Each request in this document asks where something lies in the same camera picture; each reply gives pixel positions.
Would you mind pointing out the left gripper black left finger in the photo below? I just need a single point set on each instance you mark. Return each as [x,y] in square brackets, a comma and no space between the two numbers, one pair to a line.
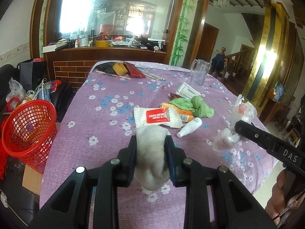
[88,193]

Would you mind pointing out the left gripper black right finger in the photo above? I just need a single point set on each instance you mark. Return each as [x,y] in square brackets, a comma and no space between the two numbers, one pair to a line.
[234,206]

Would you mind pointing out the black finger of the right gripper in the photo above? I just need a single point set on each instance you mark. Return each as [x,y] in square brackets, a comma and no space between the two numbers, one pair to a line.
[262,138]

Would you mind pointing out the clear plastic bag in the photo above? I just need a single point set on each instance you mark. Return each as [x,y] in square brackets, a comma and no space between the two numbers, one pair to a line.
[228,137]

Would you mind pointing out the white spray bottle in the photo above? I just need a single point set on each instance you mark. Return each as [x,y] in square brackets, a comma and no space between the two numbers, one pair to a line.
[190,127]

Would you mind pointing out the green knitted cloth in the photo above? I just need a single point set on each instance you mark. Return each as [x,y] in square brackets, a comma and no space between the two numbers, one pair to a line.
[196,105]

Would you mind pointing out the orange box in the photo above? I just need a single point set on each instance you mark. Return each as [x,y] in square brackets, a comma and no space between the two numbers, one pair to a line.
[186,116]

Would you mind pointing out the white medicine box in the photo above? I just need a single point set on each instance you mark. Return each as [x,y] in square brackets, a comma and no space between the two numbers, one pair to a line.
[186,91]

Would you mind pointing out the red white wet wipe pack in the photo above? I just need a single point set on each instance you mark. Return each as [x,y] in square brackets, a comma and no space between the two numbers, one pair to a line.
[157,116]

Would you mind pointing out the dark red snack packet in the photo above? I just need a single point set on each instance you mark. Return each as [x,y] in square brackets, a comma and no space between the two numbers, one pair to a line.
[173,96]

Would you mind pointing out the person's right hand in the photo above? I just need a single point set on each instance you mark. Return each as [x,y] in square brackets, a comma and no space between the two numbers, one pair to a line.
[286,205]

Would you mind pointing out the cardboard box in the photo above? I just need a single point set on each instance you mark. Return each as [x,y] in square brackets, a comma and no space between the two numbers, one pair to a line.
[32,180]

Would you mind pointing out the black leather sofa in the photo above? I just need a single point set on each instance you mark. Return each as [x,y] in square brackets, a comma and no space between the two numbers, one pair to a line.
[18,205]

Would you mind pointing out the purple floral tablecloth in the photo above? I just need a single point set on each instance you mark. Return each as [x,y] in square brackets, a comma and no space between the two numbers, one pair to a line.
[106,111]

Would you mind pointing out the red plastic basket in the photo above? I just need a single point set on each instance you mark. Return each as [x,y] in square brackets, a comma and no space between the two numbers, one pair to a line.
[29,132]

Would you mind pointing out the wooden chopstick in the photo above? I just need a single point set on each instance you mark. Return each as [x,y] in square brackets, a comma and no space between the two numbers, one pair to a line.
[113,75]

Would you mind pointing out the dark blue paper bag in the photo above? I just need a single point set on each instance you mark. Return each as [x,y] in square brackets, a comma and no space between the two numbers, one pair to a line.
[29,72]

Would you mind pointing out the wooden brick counter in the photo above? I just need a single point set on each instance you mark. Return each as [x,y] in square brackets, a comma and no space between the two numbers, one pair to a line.
[73,65]

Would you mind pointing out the yellow box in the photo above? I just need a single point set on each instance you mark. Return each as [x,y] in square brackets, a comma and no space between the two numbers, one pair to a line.
[120,69]

